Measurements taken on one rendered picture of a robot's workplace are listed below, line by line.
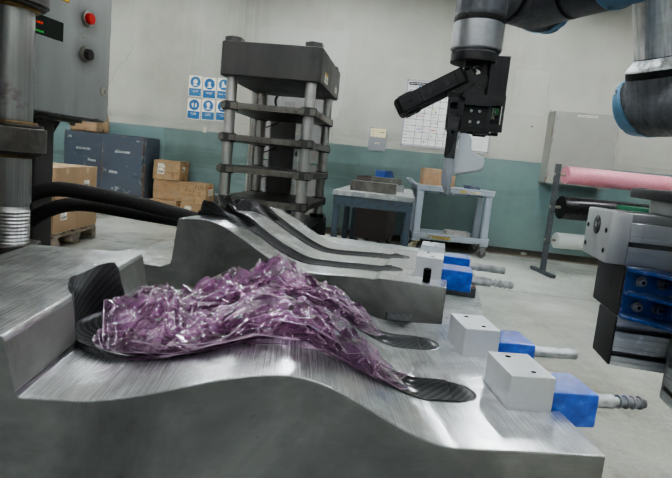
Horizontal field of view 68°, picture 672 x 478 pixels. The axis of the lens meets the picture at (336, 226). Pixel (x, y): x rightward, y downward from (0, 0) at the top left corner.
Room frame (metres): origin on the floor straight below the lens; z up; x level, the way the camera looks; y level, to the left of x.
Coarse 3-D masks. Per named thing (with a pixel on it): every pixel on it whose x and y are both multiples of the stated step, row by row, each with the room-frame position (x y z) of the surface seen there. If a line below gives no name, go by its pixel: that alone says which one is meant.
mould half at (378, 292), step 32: (192, 224) 0.68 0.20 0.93; (224, 224) 0.68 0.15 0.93; (160, 256) 0.76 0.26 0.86; (192, 256) 0.68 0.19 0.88; (224, 256) 0.67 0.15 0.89; (256, 256) 0.66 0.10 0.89; (288, 256) 0.70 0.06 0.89; (320, 256) 0.76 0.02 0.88; (352, 256) 0.78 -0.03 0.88; (352, 288) 0.63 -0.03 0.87; (384, 288) 0.62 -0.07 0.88; (416, 288) 0.62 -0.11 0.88; (416, 320) 0.62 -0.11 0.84
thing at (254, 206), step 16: (208, 208) 0.73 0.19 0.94; (224, 208) 0.77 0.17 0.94; (240, 208) 0.83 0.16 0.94; (256, 208) 0.83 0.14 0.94; (256, 224) 0.76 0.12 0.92; (288, 224) 0.86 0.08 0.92; (272, 240) 0.74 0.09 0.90; (304, 240) 0.84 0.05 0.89; (304, 256) 0.74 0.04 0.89; (368, 256) 0.79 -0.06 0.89; (384, 256) 0.82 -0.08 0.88; (400, 256) 0.81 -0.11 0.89
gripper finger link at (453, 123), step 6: (450, 108) 0.74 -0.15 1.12; (456, 108) 0.76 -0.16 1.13; (450, 114) 0.74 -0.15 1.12; (450, 120) 0.74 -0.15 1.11; (456, 120) 0.74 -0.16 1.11; (450, 126) 0.73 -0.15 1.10; (456, 126) 0.73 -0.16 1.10; (450, 132) 0.74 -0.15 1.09; (456, 132) 0.74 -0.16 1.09; (450, 138) 0.73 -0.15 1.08; (456, 138) 0.74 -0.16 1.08; (450, 144) 0.73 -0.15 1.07; (450, 150) 0.74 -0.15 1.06; (444, 156) 0.74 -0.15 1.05; (450, 156) 0.74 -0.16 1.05
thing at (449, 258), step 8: (424, 248) 0.77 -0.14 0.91; (432, 248) 0.76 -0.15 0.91; (440, 248) 0.76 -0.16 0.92; (448, 256) 0.76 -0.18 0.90; (456, 256) 0.77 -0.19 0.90; (464, 256) 0.78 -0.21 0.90; (456, 264) 0.76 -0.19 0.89; (464, 264) 0.76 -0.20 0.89; (472, 264) 0.77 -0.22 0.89; (480, 264) 0.77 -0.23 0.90; (496, 272) 0.76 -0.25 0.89; (504, 272) 0.76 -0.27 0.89
